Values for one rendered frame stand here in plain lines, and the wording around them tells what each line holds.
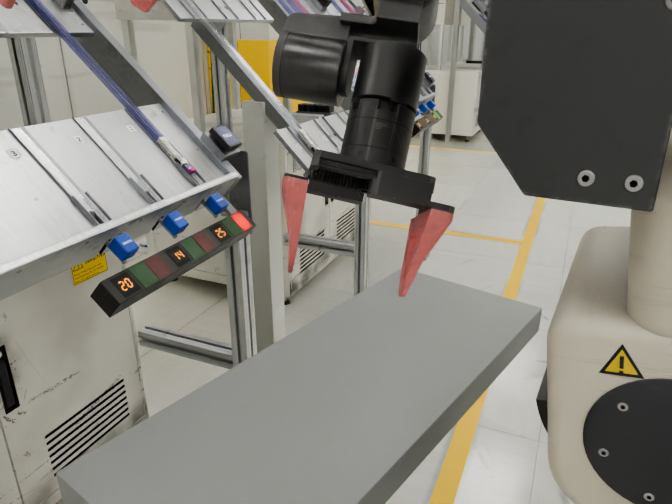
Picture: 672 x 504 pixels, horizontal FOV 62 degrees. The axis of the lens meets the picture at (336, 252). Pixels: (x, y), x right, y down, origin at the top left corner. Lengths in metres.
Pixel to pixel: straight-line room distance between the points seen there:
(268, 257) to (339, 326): 0.68
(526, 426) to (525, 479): 0.20
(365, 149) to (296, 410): 0.30
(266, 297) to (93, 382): 0.46
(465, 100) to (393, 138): 4.83
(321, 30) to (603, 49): 0.26
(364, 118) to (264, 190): 0.91
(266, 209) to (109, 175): 0.55
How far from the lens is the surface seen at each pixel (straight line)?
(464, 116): 5.30
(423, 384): 0.66
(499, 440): 1.56
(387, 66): 0.48
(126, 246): 0.81
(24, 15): 1.14
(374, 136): 0.46
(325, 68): 0.49
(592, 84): 0.34
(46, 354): 1.23
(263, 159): 1.34
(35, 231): 0.79
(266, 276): 1.44
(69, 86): 3.40
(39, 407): 1.26
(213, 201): 0.97
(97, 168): 0.91
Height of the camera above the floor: 0.98
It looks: 22 degrees down
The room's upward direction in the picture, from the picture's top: straight up
